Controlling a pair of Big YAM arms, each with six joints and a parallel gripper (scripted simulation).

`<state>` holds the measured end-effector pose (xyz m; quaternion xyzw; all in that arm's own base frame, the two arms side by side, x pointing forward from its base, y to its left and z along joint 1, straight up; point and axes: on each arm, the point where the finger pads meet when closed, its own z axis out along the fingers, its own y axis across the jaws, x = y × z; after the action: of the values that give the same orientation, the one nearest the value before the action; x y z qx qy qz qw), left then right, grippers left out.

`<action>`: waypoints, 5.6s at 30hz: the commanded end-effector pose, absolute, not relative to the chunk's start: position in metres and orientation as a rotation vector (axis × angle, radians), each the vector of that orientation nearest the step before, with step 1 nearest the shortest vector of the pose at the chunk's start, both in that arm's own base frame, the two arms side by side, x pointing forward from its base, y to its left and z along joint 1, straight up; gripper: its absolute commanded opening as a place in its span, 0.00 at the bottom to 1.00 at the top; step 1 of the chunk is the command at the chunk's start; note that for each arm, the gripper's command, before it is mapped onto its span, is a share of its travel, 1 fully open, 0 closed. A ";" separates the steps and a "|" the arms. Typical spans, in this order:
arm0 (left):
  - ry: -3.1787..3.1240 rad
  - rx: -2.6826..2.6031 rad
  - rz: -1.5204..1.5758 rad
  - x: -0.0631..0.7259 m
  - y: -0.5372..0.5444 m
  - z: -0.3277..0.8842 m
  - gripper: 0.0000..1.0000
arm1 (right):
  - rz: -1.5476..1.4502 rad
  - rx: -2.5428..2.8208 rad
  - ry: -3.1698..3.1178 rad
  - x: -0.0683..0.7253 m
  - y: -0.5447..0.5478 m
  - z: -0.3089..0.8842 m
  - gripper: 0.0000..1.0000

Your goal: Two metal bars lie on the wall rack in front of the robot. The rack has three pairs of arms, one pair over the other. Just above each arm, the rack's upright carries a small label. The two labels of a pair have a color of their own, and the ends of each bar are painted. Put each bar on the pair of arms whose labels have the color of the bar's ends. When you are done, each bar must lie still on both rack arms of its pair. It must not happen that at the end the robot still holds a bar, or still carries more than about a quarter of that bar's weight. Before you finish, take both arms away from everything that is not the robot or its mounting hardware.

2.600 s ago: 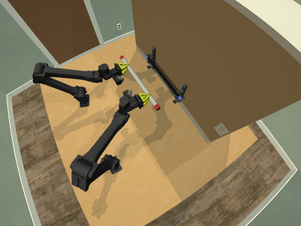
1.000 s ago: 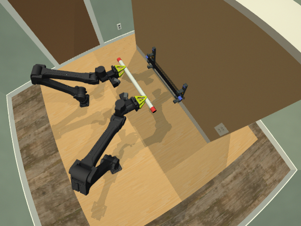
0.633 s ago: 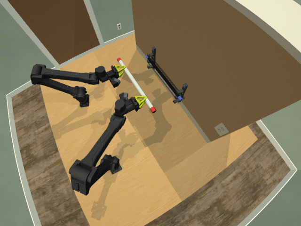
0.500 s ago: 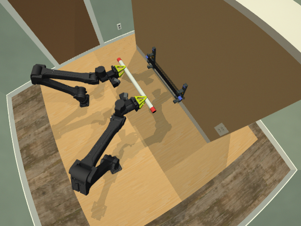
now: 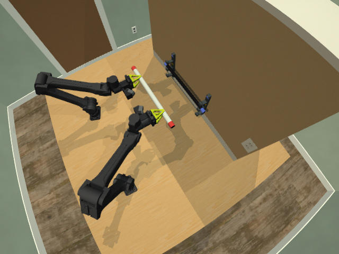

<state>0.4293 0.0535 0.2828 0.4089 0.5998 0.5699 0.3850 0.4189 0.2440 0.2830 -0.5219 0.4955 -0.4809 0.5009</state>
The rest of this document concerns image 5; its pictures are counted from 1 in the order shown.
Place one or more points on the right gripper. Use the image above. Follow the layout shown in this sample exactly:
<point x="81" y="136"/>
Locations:
<point x="153" y="118"/>

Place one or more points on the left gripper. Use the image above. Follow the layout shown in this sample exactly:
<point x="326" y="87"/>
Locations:
<point x="131" y="81"/>

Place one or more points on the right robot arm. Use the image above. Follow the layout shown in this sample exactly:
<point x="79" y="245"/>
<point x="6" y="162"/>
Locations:
<point x="96" y="191"/>

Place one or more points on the white tube with red ends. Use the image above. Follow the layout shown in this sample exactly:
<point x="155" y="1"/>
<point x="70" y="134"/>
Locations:
<point x="153" y="97"/>

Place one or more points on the black metal bar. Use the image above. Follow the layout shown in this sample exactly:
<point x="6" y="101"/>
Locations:
<point x="185" y="88"/>

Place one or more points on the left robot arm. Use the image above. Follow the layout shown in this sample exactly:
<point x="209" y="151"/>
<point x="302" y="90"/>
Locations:
<point x="45" y="84"/>

